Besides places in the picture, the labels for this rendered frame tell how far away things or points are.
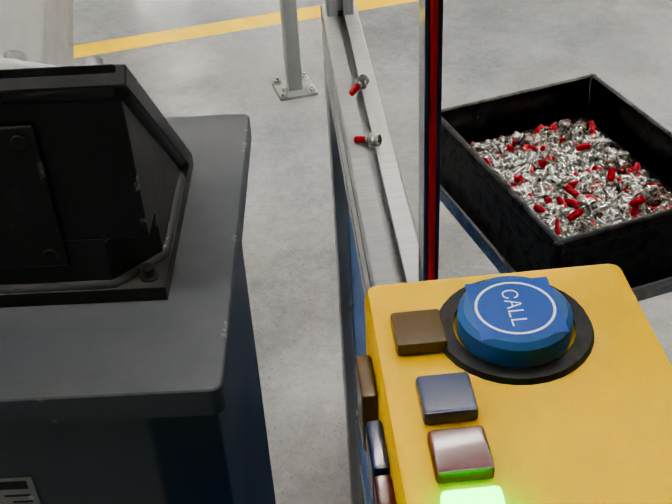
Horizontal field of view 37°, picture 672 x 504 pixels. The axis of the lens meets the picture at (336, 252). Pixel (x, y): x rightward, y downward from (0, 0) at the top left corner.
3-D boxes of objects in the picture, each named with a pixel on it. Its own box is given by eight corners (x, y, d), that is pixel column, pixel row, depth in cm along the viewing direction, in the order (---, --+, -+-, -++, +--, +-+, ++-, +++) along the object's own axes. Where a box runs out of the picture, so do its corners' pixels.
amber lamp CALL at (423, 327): (448, 353, 34) (448, 340, 34) (396, 358, 34) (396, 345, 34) (439, 319, 36) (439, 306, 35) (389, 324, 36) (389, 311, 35)
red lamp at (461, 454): (495, 480, 30) (496, 467, 29) (436, 486, 30) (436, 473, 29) (482, 436, 31) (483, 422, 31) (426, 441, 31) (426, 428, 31)
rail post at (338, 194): (377, 516, 160) (361, 80, 113) (352, 518, 160) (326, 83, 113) (374, 496, 164) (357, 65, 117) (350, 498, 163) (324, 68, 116)
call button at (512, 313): (583, 373, 34) (589, 336, 33) (468, 385, 34) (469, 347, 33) (552, 299, 37) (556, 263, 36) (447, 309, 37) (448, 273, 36)
